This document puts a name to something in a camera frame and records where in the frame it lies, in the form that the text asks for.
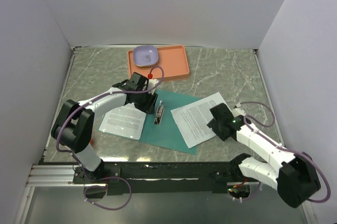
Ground single white printed sheet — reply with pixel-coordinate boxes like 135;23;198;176
99;104;146;140

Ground white printed paper sheets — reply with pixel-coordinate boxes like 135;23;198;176
171;92;226;148

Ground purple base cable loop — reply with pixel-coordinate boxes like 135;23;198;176
83;176;132;211

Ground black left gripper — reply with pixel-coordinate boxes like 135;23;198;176
134;87;158;115

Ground salmon pink tray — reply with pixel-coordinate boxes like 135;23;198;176
127;45;190;81

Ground metal folder clip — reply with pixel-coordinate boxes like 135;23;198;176
154;100;165;125

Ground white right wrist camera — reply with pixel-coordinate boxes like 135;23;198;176
232;104;246;117

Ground aluminium frame rail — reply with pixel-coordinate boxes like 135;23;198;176
26;165;78;187

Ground lavender square bowl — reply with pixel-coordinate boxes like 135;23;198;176
133;45;159;67

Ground teal green file folder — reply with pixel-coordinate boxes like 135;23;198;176
98;89;202;155

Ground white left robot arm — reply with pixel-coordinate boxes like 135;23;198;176
51;73;163;183

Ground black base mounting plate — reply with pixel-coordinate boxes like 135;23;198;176
73;162;246;196

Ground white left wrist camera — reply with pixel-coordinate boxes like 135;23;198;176
146;79;160;95

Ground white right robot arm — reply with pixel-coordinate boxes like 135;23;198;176
207;103;321;208

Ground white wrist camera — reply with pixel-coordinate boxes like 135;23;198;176
232;104;246;117
146;79;160;95

